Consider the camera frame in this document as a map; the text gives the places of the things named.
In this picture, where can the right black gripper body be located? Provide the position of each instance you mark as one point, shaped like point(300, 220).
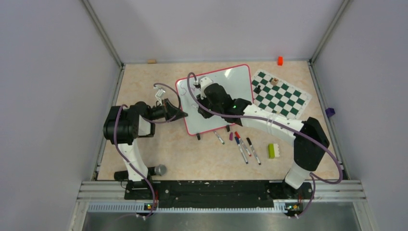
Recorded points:
point(205, 101)

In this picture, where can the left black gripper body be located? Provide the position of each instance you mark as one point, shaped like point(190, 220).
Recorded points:
point(161, 111)

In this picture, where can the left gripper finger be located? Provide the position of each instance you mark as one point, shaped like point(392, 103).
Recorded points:
point(169, 107)
point(178, 114)

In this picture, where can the pink framed whiteboard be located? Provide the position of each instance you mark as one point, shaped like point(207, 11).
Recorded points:
point(236, 81)

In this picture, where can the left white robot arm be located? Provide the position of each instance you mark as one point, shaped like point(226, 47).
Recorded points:
point(124, 125)

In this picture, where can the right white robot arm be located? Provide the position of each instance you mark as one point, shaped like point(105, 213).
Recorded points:
point(307, 138)

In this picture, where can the red whiteboard marker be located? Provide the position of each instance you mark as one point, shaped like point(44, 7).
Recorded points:
point(243, 144)

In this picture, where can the green whiteboard marker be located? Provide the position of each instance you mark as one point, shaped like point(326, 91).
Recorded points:
point(218, 137)

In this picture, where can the blue whiteboard marker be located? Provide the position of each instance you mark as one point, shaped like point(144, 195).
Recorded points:
point(241, 150)

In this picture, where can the black whiteboard marker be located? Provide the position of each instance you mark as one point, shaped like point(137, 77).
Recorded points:
point(253, 151)

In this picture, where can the green white chessboard mat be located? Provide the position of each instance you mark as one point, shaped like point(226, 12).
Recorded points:
point(284, 98)

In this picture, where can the black grey microphone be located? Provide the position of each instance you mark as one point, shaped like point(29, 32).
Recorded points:
point(158, 170)

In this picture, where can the wooden cube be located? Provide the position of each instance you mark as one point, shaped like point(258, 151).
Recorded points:
point(274, 81)

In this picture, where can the orange block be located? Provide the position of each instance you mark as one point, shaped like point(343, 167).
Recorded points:
point(280, 61)

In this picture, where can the green white toy brick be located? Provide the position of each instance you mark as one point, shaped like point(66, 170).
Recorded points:
point(273, 151)

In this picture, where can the purple block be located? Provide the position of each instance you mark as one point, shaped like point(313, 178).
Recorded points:
point(330, 112)

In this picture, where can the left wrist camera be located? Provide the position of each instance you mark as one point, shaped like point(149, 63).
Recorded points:
point(159, 94)

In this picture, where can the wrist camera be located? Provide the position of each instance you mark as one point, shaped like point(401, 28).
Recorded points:
point(203, 82)
point(159, 94)

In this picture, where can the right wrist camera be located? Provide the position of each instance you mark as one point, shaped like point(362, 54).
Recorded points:
point(203, 82)

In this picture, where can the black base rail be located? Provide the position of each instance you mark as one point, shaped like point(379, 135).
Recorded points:
point(216, 193)

